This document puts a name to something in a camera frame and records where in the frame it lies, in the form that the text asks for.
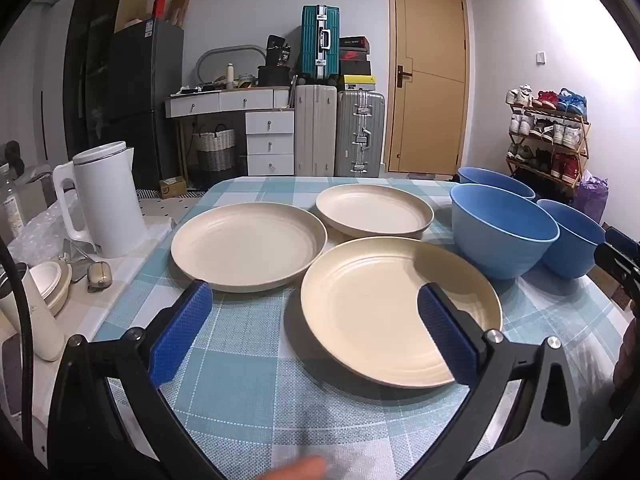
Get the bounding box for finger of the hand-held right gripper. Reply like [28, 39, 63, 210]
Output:
[594, 243, 637, 307]
[604, 226, 640, 261]

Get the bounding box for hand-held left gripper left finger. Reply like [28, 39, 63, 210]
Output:
[46, 279, 223, 480]

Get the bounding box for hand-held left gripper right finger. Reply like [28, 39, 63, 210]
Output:
[400, 282, 585, 480]

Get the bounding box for blue bowl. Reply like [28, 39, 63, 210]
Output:
[457, 166, 537, 202]
[451, 183, 560, 281]
[537, 199, 607, 280]

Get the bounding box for cream round plate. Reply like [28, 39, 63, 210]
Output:
[171, 202, 328, 293]
[316, 183, 435, 240]
[301, 236, 502, 389]

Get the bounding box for person's right hand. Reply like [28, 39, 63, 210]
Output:
[611, 317, 640, 403]

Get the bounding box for person's left hand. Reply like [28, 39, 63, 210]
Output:
[264, 455, 329, 480]

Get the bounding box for purple plastic bag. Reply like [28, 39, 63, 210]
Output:
[572, 170, 610, 226]

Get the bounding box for silver metal tool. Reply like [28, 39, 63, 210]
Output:
[62, 240, 117, 294]

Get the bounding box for teal checked tablecloth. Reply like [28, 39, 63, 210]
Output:
[92, 176, 632, 480]

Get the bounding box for rows of racked shoes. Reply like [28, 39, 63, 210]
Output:
[505, 85, 590, 186]

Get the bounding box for cream lidded bowl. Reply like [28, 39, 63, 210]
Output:
[27, 259, 74, 317]

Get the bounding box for black and white patterned rug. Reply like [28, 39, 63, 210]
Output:
[137, 187, 208, 202]

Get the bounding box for white tumbler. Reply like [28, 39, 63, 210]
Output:
[0, 260, 67, 362]

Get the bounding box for wooden shoe rack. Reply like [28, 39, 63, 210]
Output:
[505, 85, 592, 197]

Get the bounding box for white electric kettle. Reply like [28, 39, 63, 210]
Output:
[52, 141, 149, 259]

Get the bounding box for woven laundry basket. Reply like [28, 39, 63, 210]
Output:
[195, 127, 237, 173]

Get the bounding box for clear plastic bottle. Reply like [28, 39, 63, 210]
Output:
[0, 162, 27, 242]

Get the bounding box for white dressing table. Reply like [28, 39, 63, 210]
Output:
[165, 86, 296, 177]

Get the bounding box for silver suitcase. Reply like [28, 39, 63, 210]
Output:
[336, 90, 386, 178]

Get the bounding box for tan wooden door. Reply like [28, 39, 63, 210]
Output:
[387, 0, 471, 177]

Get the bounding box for dark grey refrigerator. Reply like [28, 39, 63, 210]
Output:
[102, 17, 185, 191]

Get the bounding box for beige suitcase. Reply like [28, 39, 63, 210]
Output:
[294, 84, 338, 177]

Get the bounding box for yellow and white shoe box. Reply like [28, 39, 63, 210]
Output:
[337, 74, 377, 93]

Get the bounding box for black storage box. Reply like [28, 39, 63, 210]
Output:
[257, 65, 294, 88]

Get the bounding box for oval mirror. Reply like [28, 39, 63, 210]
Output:
[195, 46, 266, 92]

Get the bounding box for dark tall cabinet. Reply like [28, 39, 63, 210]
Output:
[62, 0, 121, 161]

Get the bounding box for black paper bag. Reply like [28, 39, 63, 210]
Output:
[265, 35, 292, 68]

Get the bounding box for teal suitcase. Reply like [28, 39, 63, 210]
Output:
[300, 5, 341, 86]

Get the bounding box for small brown cardboard box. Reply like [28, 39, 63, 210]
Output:
[167, 0, 191, 29]

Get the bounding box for black cable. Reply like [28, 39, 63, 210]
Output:
[0, 237, 40, 443]

